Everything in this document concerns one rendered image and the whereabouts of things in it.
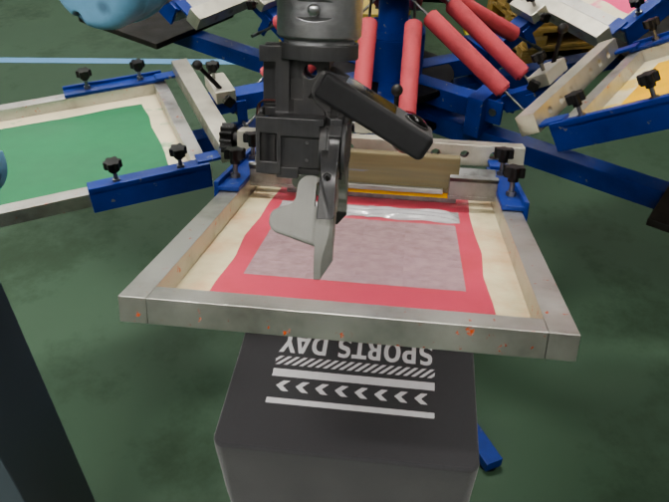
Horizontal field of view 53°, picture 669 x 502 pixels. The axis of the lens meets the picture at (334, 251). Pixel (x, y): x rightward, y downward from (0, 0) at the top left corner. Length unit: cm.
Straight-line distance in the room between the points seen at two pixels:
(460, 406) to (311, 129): 75
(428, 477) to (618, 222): 244
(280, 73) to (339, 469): 75
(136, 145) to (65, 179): 23
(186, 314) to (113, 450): 156
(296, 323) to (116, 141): 124
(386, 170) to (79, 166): 89
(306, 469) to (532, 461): 129
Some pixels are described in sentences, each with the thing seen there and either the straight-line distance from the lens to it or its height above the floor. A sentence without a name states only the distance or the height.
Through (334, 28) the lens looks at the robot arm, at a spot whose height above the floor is 170.
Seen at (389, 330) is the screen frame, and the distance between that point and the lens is 84.
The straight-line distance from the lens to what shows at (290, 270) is 105.
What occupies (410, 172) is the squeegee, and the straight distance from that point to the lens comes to 138.
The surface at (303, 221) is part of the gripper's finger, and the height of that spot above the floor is 156.
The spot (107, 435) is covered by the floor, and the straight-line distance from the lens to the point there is 246.
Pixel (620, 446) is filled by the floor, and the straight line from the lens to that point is 250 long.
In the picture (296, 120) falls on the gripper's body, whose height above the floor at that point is 163.
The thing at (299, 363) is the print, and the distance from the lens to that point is 128.
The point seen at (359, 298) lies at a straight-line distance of 96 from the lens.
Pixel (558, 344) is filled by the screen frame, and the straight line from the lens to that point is 87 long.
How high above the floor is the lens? 192
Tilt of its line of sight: 40 degrees down
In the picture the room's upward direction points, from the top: straight up
